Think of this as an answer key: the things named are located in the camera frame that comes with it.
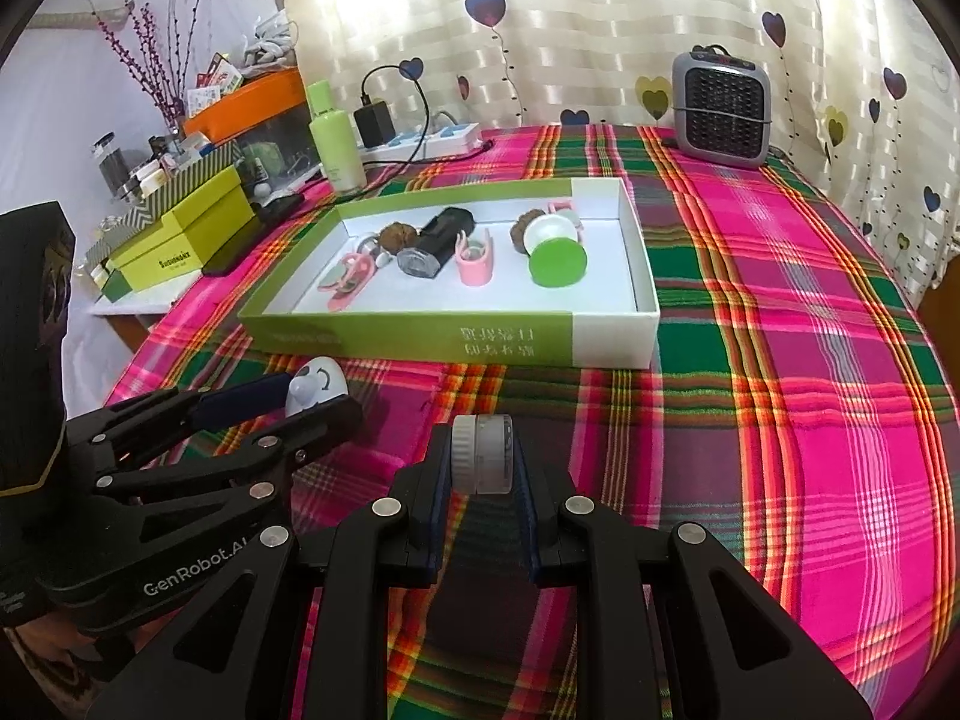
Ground white crumpled bag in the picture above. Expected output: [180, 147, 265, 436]
[251, 11, 301, 68]

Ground pile of printed cards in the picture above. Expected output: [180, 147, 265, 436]
[187, 52, 245, 117]

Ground green lotion bottle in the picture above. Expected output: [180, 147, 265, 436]
[306, 80, 368, 192]

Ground green white cardboard box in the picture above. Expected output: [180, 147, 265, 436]
[238, 176, 661, 370]

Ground striped grey box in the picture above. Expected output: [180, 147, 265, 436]
[82, 142, 245, 256]

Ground clear storage bin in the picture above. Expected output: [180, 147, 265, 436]
[225, 109, 323, 188]

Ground white ribbed jar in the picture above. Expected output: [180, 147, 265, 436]
[448, 412, 517, 496]

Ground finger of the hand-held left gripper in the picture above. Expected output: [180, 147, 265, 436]
[64, 371, 302, 460]
[94, 397, 367, 527]

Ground purple dried branch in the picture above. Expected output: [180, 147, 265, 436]
[90, 0, 218, 128]

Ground black charging cable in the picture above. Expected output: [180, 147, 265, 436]
[358, 64, 496, 166]

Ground patterned clothing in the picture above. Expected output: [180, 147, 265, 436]
[0, 611, 102, 698]

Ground lime green gift box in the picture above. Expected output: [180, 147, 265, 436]
[109, 165, 260, 293]

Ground black smartphone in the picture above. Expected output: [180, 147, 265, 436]
[202, 191, 307, 277]

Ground small grey heater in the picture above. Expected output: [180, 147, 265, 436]
[670, 45, 772, 168]

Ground black charger plug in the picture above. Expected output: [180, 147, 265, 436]
[354, 95, 395, 149]

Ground white green round container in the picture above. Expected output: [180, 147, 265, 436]
[523, 214, 587, 290]

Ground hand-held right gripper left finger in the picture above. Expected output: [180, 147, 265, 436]
[86, 420, 458, 720]

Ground black pocket microscope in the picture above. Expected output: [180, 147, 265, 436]
[396, 208, 476, 280]

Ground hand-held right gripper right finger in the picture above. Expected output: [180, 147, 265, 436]
[510, 420, 875, 720]

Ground heart print curtain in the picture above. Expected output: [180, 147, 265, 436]
[266, 0, 960, 301]

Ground brown walnut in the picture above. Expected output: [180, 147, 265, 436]
[510, 210, 547, 248]
[377, 221, 422, 252]

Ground dark glass jar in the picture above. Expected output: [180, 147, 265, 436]
[91, 133, 140, 200]

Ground pink green plaid blanket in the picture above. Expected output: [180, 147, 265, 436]
[101, 120, 957, 720]

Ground white power strip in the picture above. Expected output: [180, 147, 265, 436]
[358, 122, 483, 162]

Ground orange plastic tray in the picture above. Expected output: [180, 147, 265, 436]
[184, 66, 305, 143]

